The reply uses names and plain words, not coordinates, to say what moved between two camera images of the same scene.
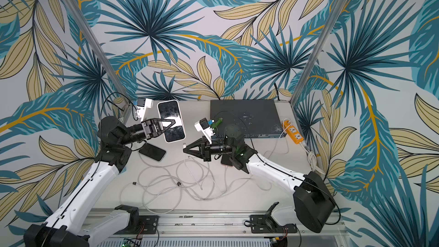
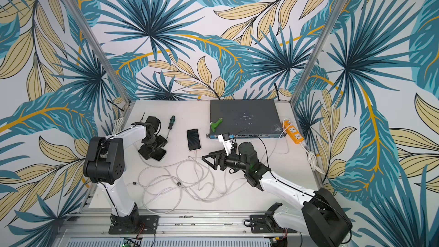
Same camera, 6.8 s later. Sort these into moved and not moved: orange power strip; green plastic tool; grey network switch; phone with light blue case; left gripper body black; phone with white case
Moved: left gripper body black; phone with white case
Not moved: phone with light blue case; green plastic tool; orange power strip; grey network switch
